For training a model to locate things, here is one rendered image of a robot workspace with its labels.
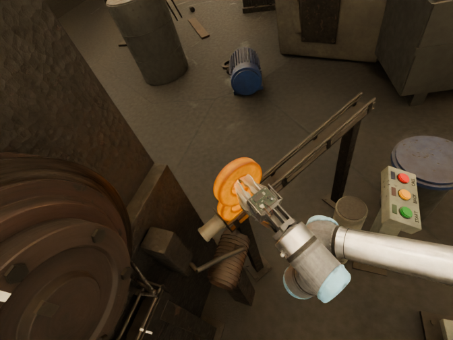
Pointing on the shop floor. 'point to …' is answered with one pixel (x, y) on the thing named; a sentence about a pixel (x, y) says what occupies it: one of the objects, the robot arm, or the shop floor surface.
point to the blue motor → (245, 71)
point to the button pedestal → (394, 221)
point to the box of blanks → (417, 47)
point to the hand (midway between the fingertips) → (236, 178)
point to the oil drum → (150, 38)
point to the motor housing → (232, 268)
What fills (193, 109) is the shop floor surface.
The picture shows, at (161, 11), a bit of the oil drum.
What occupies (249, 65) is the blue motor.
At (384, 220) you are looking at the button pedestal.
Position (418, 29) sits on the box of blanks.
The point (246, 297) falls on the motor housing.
